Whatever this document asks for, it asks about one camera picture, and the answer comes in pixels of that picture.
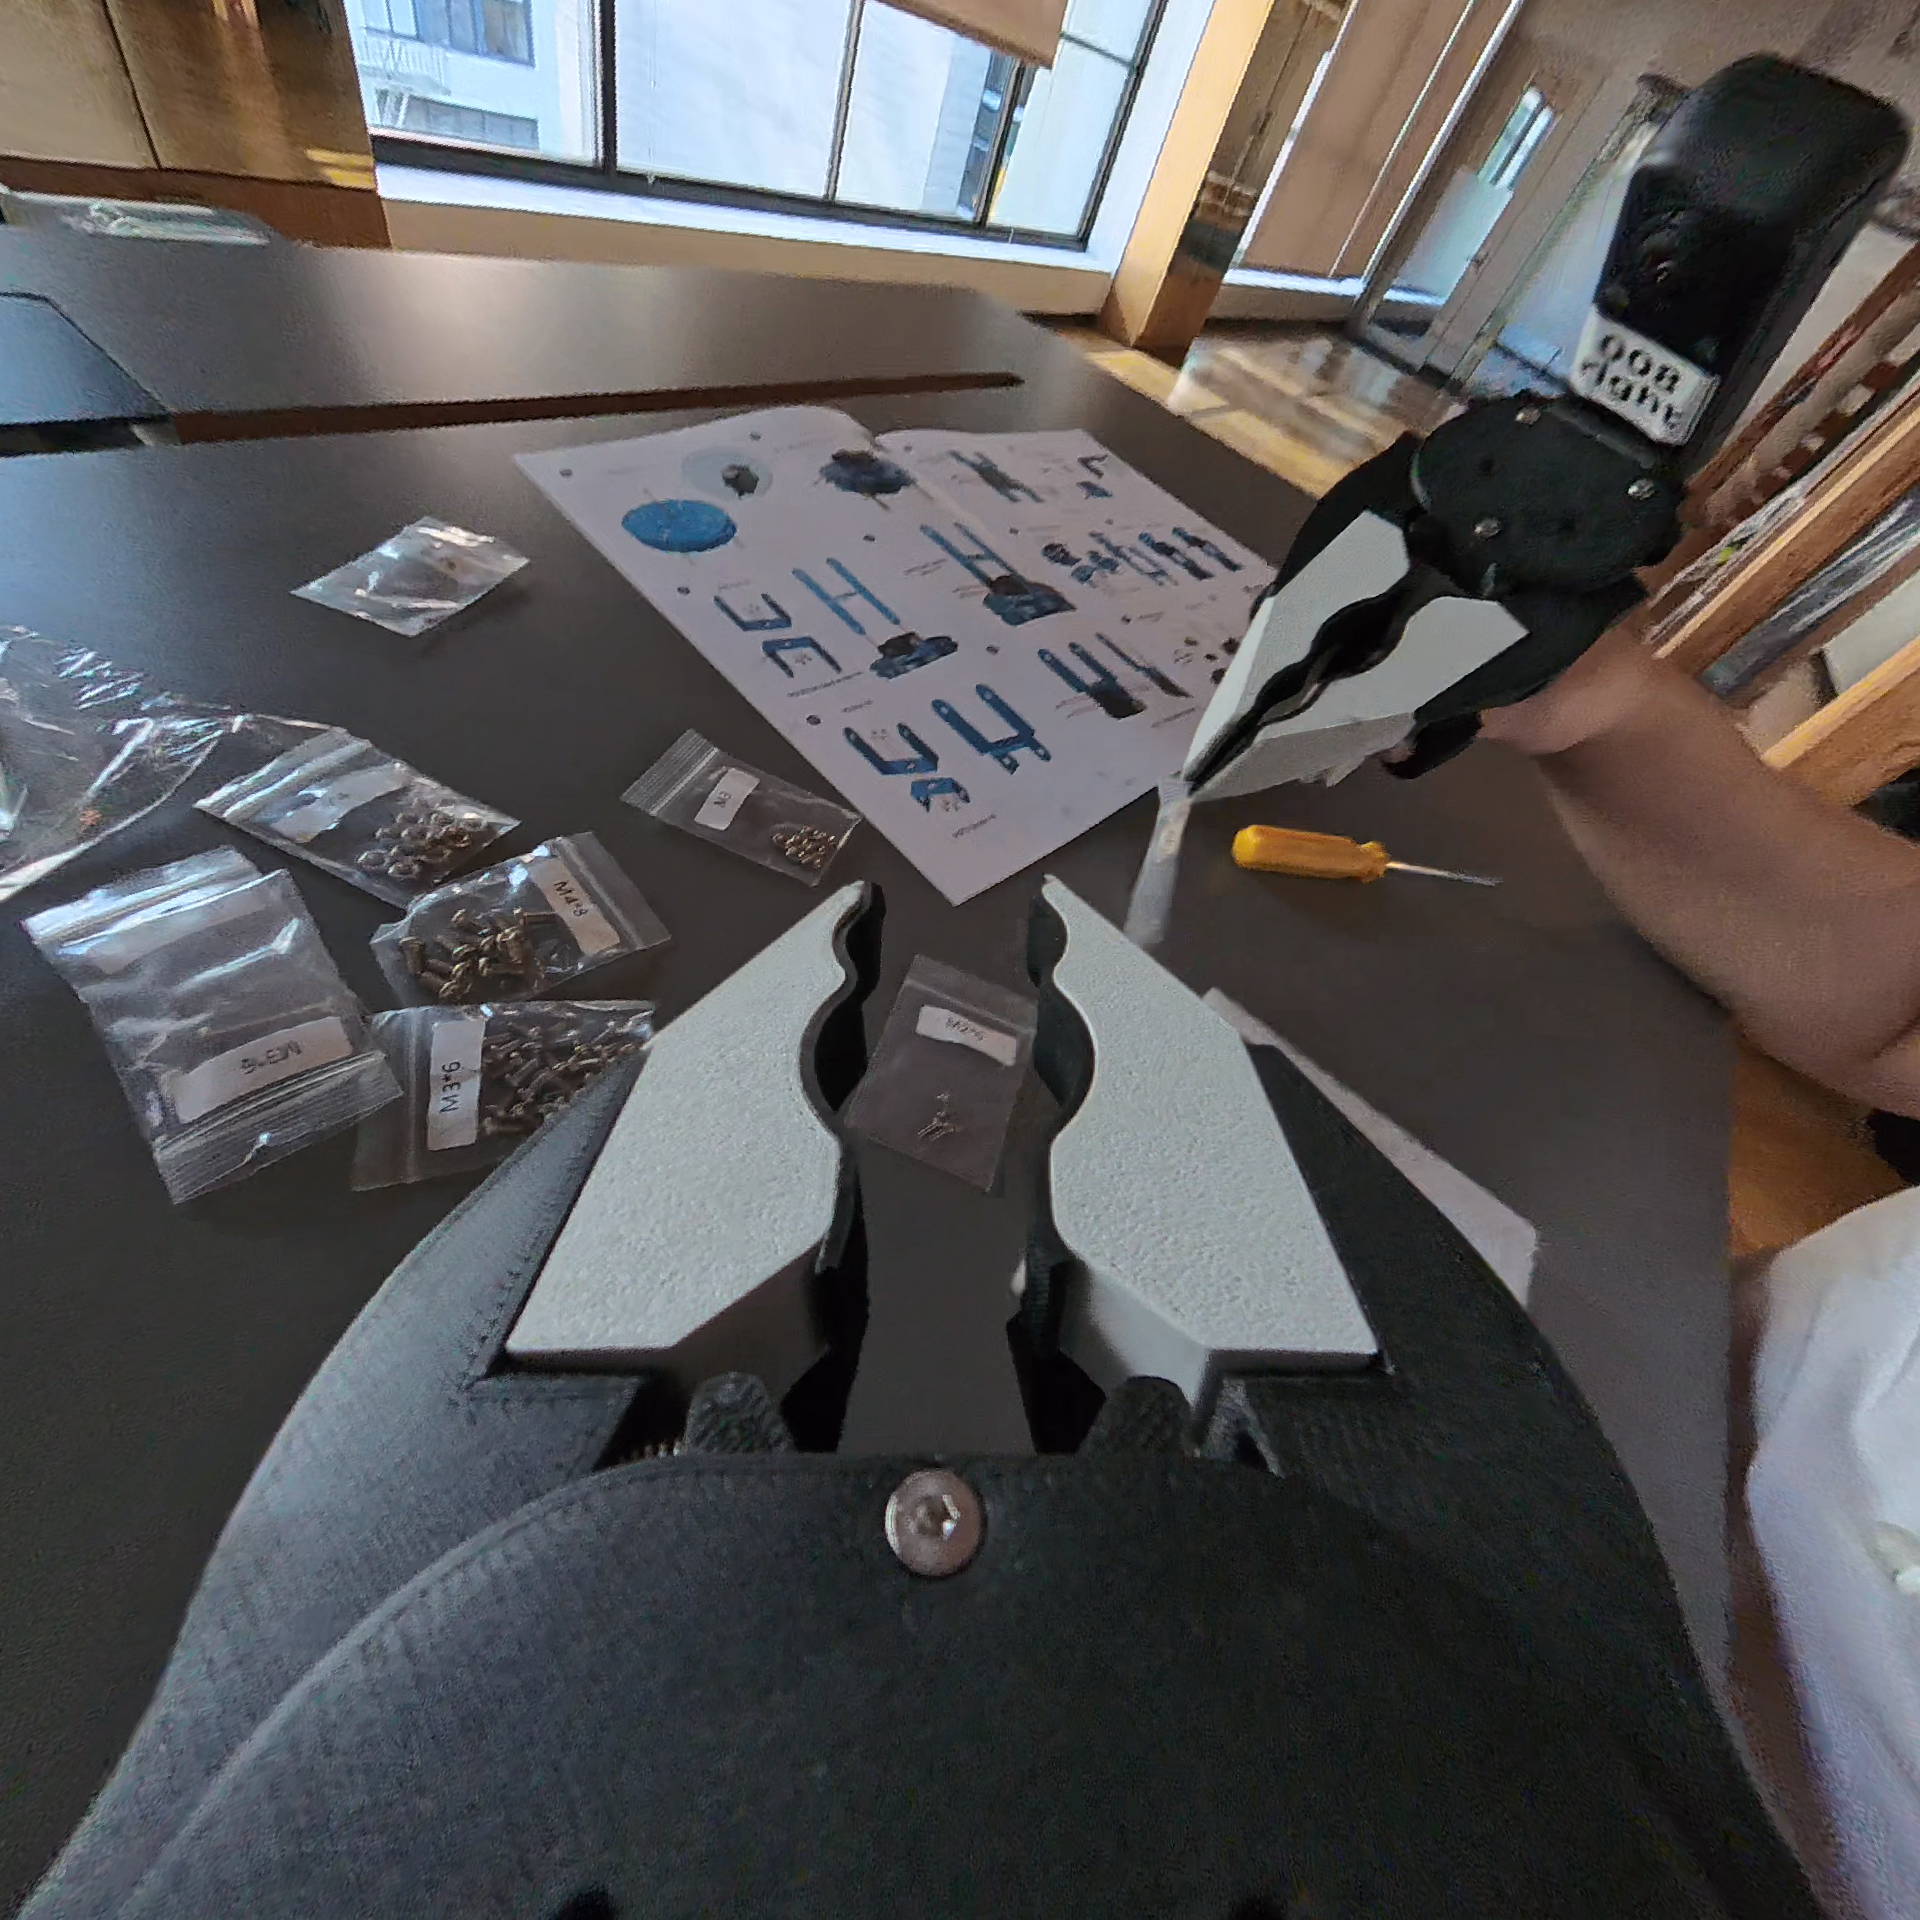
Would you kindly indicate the person's right forearm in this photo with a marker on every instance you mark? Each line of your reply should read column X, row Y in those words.
column 1769, row 931

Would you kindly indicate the robot assembly instruction sheet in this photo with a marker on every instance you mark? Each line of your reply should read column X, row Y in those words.
column 901, row 676

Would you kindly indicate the person's right hand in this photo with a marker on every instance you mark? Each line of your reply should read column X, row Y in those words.
column 1575, row 699

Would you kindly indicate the large window wall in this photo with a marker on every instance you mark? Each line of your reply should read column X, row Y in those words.
column 721, row 106

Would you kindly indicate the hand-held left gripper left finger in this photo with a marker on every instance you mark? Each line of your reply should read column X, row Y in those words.
column 675, row 1202

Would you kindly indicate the wooden column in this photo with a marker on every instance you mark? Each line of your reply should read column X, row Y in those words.
column 1185, row 149

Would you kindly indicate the wooden rail frame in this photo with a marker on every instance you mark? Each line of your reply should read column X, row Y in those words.
column 1861, row 714

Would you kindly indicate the white foam sheet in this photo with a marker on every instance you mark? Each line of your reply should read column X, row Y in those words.
column 1425, row 1185

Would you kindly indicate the clear bag of washers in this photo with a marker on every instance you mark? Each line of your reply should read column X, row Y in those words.
column 360, row 811

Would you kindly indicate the crumpled clear plastic bag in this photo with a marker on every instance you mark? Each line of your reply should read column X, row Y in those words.
column 91, row 750

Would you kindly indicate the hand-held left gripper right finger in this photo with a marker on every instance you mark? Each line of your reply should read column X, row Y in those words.
column 1201, row 1202

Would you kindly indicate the clear bag of bronze screws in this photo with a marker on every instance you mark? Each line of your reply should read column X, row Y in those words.
column 510, row 923

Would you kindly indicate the clear bag of round nuts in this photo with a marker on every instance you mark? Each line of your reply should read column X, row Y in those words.
column 734, row 797

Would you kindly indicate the clear bag of tiny nuts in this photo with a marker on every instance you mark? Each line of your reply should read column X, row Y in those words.
column 1158, row 869

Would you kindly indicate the dark grey desk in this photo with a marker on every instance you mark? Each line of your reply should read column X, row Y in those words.
column 1425, row 931

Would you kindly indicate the clear bag with few screws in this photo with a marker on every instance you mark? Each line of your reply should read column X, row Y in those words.
column 960, row 1051

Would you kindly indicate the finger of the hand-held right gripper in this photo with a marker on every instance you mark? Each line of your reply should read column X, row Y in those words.
column 1320, row 601
column 1395, row 692

